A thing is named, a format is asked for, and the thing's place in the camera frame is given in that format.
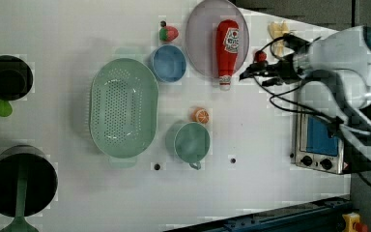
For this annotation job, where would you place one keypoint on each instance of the red plush ketchup bottle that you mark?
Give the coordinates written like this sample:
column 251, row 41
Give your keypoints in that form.
column 226, row 51

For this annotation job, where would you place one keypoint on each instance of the green plastic cup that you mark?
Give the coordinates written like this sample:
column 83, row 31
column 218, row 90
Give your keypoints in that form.
column 188, row 141

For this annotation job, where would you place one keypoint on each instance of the strawberry toy with green leaves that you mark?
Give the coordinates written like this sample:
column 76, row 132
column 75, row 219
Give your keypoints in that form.
column 168, row 33

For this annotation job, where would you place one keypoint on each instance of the peeled banana toy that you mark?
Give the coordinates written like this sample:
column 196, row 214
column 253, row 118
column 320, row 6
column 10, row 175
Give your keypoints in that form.
column 277, row 30

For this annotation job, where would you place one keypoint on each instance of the black pot with green handle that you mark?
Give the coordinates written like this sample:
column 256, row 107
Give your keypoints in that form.
column 16, row 81

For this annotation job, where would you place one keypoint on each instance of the yellow red emergency button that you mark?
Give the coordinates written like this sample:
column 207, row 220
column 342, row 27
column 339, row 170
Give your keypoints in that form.
column 353, row 223

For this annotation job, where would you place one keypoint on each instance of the blue plastic bowl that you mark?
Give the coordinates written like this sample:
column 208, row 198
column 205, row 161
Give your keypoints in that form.
column 168, row 63

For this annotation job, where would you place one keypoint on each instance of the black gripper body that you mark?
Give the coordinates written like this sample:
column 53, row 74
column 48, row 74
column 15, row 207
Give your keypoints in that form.
column 285, row 70

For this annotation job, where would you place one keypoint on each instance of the black pot with green spatula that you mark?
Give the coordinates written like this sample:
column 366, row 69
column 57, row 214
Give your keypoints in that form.
column 28, row 183

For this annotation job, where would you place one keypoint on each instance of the small red strawberry toy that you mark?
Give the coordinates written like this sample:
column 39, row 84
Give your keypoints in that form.
column 260, row 56

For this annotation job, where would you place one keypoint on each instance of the orange slice toy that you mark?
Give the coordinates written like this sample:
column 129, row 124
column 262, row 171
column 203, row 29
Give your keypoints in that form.
column 200, row 115

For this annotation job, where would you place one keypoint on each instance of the green plastic colander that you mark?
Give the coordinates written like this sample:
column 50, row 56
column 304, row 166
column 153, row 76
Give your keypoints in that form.
column 123, row 108

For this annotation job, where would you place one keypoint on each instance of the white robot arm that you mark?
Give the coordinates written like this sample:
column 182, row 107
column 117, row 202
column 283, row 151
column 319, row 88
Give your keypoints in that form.
column 334, row 82

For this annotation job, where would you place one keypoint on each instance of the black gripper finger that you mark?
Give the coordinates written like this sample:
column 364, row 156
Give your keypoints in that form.
column 272, row 82
column 259, row 68

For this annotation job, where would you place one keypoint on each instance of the silver toaster oven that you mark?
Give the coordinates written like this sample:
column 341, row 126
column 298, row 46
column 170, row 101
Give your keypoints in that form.
column 318, row 149

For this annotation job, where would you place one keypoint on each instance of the grey round plate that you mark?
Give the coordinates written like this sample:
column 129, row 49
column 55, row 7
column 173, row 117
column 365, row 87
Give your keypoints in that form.
column 200, row 34

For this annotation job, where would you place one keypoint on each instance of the blue metal frame rail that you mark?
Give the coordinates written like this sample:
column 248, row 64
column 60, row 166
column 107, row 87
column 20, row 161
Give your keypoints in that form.
column 317, row 216

